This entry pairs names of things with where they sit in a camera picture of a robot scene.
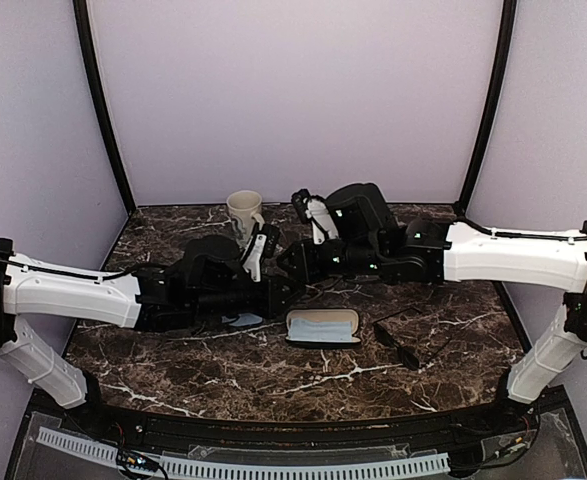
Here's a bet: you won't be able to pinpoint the right black frame post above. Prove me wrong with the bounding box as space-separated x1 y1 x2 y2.
453 0 518 216

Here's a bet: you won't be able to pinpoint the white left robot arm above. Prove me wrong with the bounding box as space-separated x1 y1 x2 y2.
0 235 305 436

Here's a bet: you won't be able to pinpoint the left black frame post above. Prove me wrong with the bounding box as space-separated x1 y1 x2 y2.
72 0 137 215

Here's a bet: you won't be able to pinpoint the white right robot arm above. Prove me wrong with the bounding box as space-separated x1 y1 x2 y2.
277 183 587 434

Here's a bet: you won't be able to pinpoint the black hard glasses case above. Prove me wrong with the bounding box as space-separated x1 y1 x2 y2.
286 308 361 348

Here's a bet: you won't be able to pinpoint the light blue cleaning cloth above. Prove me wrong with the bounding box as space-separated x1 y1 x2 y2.
221 313 264 328
288 318 352 343

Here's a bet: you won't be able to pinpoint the black frame sunglasses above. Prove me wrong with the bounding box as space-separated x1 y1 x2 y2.
372 307 456 371

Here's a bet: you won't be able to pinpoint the black frame post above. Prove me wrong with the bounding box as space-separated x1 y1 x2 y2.
453 0 518 216
72 0 137 215

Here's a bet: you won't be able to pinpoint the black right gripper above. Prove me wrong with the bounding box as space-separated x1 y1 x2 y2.
276 237 385 285

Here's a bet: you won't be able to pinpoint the brown tortoiseshell sunglasses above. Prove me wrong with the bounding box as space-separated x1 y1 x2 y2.
305 276 369 297

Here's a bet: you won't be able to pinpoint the white slotted cable duct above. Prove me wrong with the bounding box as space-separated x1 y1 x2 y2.
36 427 450 480

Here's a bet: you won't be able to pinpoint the cream ceramic mug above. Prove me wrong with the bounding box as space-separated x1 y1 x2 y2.
226 190 265 249

